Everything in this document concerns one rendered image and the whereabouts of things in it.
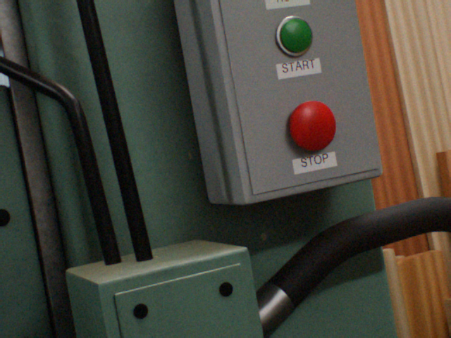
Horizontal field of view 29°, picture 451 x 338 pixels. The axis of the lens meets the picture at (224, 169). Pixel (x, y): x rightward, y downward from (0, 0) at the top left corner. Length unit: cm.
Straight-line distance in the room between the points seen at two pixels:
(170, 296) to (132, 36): 18
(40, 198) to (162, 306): 14
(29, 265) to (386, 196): 158
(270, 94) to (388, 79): 162
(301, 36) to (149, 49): 10
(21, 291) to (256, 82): 20
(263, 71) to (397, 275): 143
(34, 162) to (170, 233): 10
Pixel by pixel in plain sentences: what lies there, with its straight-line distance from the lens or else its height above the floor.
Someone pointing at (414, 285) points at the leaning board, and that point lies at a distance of 197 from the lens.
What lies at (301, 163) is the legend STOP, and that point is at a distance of 53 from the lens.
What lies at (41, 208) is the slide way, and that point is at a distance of 57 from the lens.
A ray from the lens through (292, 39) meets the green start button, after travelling 52.
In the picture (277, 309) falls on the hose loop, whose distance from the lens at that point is 53.
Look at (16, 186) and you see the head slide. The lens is 57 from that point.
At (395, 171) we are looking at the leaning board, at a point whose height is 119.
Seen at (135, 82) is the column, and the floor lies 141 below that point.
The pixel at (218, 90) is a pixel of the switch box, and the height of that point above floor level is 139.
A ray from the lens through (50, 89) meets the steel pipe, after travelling 53.
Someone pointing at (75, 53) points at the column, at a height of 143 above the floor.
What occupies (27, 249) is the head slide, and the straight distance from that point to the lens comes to 58.
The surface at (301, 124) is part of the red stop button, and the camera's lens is 52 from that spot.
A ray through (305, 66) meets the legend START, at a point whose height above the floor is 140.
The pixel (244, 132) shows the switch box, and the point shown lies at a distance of 51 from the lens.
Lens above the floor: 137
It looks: 3 degrees down
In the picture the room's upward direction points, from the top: 10 degrees counter-clockwise
